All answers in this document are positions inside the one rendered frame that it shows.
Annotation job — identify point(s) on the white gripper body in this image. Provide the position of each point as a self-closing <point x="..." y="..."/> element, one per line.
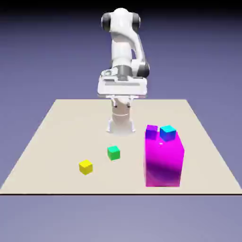
<point x="122" y="88"/>

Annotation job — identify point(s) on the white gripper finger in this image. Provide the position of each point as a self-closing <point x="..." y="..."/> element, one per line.
<point x="114" y="102"/>
<point x="129" y="102"/>

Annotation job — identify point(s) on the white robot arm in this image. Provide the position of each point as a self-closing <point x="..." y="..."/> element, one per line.
<point x="121" y="34"/>

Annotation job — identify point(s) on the small purple cube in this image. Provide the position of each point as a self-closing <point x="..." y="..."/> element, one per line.
<point x="151" y="131"/>

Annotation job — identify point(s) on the small blue cube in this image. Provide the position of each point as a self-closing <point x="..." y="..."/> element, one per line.
<point x="167" y="133"/>

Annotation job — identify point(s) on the small green cube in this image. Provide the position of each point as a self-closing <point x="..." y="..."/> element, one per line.
<point x="113" y="153"/>

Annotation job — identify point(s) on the small yellow cube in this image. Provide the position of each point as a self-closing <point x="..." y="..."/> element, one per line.
<point x="85" y="167"/>

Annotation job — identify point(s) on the large magenta box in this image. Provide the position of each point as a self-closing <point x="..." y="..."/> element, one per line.
<point x="162" y="162"/>

